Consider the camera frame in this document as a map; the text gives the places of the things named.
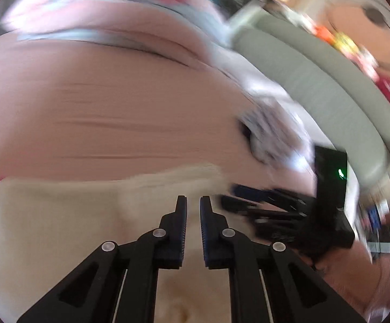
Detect folded pale printed clothes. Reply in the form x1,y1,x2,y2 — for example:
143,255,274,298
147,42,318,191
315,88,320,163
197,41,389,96
238,103,317,169

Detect pink checked quilt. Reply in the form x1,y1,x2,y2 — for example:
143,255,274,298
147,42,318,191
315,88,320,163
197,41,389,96
0,0,243,75

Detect small pale pink pillow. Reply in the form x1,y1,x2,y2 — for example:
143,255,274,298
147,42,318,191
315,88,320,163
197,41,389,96
212,45,303,105

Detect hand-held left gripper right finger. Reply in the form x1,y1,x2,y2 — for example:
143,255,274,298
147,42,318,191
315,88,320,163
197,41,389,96
200,195,367,323

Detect grey-green padded headboard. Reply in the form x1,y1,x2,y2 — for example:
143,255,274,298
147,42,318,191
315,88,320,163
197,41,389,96
232,18,390,189

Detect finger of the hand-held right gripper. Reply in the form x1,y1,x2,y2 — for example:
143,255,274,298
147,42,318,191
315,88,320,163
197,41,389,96
232,184,308,212
221,195,303,223

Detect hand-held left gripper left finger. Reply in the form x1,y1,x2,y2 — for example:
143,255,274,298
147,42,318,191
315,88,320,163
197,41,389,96
16,195,188,323

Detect pink and cream shirt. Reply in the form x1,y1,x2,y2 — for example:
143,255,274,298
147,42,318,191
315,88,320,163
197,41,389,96
0,163,259,323

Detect red plush toy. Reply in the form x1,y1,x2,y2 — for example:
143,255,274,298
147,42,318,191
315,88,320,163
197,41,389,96
377,77,390,101

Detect orange plush toy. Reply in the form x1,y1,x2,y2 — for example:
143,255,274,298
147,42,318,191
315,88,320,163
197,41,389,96
312,25,337,44

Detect yellow plush toy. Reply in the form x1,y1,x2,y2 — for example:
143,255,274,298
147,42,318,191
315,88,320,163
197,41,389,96
334,32,357,51

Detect person's right forearm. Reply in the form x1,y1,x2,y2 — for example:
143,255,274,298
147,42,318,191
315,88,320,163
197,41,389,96
316,242,390,313

